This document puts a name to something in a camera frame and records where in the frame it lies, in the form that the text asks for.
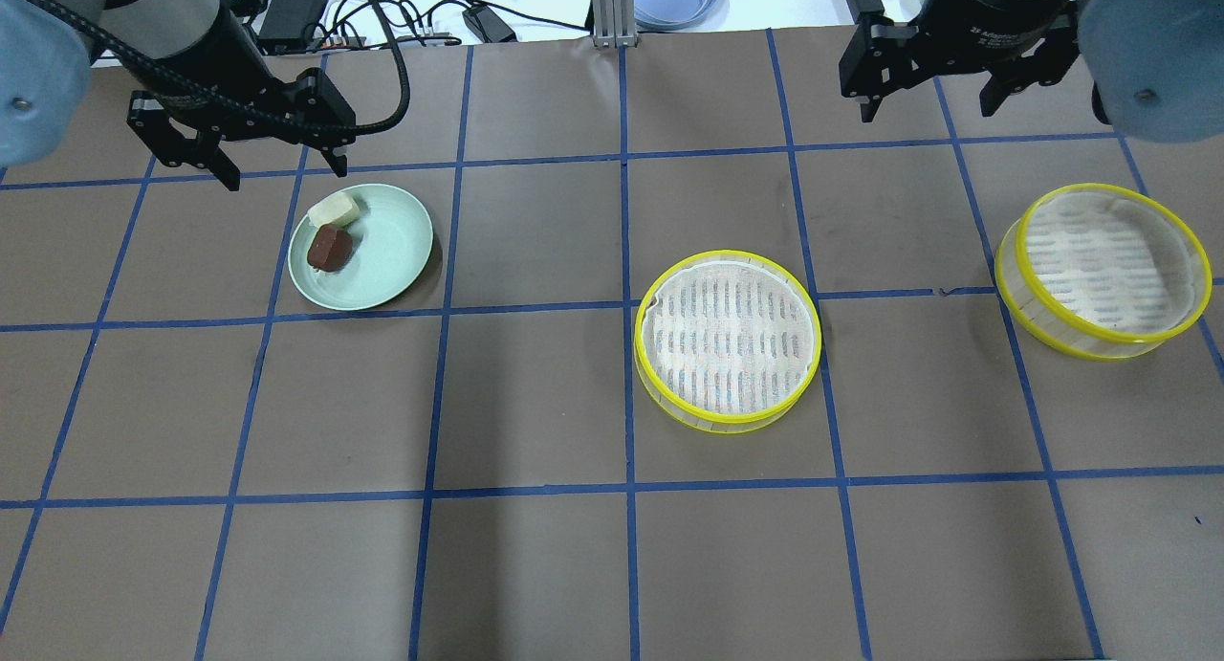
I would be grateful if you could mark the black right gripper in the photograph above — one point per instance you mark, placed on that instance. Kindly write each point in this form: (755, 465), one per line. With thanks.
(994, 30)

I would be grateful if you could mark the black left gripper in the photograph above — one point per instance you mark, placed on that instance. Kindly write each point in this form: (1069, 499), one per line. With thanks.
(222, 68)

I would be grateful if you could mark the white steamed bun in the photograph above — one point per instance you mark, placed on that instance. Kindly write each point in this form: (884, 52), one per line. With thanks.
(339, 209)

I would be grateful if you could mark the brown steamed bun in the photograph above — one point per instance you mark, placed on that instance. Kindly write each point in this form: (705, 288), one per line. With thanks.
(330, 249)

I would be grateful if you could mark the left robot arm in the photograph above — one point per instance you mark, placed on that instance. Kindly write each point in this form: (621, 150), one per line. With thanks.
(49, 46)

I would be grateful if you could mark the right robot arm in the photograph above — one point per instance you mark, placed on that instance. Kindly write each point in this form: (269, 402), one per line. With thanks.
(1156, 65)

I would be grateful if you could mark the light green plate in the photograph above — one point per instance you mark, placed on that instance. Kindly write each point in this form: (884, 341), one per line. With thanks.
(392, 240)

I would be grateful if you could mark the black power adapter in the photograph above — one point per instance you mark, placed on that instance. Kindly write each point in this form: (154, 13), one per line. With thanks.
(487, 26)

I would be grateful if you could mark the black network switch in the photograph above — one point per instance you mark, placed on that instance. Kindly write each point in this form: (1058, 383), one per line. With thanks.
(288, 26)

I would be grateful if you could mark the aluminium frame post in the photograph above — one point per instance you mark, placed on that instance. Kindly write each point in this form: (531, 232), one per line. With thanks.
(614, 24)

